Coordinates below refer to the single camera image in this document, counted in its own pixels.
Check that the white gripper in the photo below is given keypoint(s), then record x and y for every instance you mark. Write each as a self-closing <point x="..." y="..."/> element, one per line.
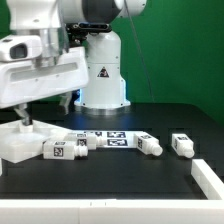
<point x="21" y="82"/>

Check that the white square table top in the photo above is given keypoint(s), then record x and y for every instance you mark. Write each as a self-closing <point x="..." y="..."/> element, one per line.
<point x="19" y="142"/>

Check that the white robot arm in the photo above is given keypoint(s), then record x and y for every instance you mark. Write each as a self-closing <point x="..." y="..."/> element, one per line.
<point x="65" y="48"/>

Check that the white left fence piece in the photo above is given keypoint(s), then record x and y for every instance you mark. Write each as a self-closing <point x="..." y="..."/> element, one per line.
<point x="1" y="167"/>

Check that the white front fence bar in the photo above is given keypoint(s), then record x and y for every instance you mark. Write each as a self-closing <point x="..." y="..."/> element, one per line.
<point x="111" y="212"/>

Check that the white fence bar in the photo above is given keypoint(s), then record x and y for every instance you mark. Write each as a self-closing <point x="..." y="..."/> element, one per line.
<point x="111" y="212"/>
<point x="207" y="180"/>

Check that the white right fence bar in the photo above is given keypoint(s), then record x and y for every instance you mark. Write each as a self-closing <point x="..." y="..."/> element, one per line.
<point x="207" y="180"/>

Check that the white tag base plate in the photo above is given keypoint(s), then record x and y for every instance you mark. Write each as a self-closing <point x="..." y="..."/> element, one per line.
<point x="116" y="139"/>

